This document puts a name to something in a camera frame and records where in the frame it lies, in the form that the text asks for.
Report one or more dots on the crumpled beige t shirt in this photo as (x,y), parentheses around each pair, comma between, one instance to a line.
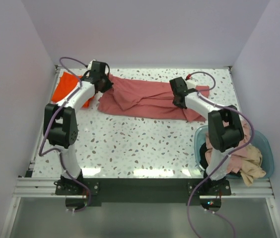
(251,166)

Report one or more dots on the black garment in basket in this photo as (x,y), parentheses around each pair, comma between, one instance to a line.
(205,156)

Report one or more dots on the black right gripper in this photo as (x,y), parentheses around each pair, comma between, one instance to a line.
(180,106)

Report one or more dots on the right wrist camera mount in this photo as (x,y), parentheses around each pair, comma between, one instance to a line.
(191,82)

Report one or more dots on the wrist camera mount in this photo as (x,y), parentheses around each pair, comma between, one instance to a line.
(191,82)
(89,65)

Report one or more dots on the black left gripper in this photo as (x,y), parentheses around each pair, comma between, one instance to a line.
(108,86)

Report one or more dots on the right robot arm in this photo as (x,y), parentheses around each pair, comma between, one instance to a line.
(225,129)

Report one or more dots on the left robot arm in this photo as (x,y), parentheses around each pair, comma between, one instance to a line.
(60,128)

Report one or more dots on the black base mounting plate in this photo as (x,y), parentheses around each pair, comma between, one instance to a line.
(96,191)

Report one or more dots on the folded orange t shirt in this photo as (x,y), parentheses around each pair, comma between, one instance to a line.
(66,84)

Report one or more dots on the dusty red t shirt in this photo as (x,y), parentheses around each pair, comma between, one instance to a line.
(144,99)

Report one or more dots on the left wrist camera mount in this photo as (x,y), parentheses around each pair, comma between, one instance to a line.
(89,65)

